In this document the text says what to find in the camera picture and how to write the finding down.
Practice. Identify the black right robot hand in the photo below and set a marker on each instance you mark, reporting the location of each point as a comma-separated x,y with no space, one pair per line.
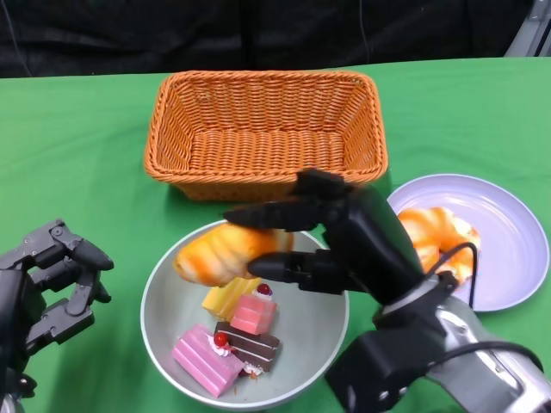
370,241

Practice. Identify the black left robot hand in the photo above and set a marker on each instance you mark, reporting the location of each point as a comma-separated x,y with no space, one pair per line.
17,301

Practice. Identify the striped crescent toy bread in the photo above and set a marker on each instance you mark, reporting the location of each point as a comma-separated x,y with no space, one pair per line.
439,232

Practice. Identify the pale grey-green bowl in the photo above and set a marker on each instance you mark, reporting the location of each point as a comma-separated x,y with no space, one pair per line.
310,327

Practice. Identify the magenta striped toy cake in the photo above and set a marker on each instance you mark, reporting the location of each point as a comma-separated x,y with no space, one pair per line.
202,361

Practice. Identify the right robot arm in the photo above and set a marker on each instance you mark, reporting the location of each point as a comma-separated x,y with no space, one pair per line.
430,365

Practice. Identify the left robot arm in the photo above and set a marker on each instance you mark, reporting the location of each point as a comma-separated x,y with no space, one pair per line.
13,393

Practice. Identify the orange wicker basket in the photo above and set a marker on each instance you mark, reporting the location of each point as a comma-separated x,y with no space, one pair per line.
267,150

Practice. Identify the lilac plate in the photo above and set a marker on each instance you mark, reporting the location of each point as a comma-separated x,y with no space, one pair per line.
508,241

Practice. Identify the light pink cherry cake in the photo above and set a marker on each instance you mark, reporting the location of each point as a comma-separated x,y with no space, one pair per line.
254,316

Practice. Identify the chocolate toy cake slice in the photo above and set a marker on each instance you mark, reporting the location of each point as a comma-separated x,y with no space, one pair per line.
254,348

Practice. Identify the yellow toy cake slice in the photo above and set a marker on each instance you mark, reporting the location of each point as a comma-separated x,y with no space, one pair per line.
221,299

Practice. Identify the green tablecloth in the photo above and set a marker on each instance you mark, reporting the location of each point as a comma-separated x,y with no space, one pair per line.
86,172

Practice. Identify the black backdrop curtain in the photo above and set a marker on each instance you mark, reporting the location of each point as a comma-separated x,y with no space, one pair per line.
258,34

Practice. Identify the grey aluminium frame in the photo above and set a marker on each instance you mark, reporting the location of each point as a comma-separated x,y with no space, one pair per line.
531,30

